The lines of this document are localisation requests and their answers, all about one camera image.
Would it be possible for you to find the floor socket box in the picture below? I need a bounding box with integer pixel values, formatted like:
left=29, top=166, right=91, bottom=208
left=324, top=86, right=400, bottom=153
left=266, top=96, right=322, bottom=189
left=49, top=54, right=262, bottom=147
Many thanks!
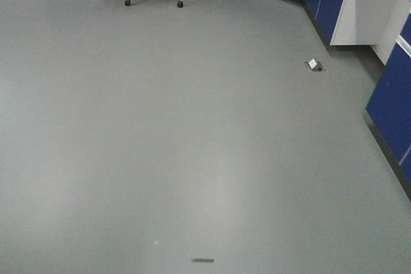
left=304, top=58, right=326, bottom=72

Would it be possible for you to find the blue white cabinet right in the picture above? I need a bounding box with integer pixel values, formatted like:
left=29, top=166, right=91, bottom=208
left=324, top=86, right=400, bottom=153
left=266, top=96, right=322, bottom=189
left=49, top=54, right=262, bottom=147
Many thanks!
left=268, top=0, right=411, bottom=203

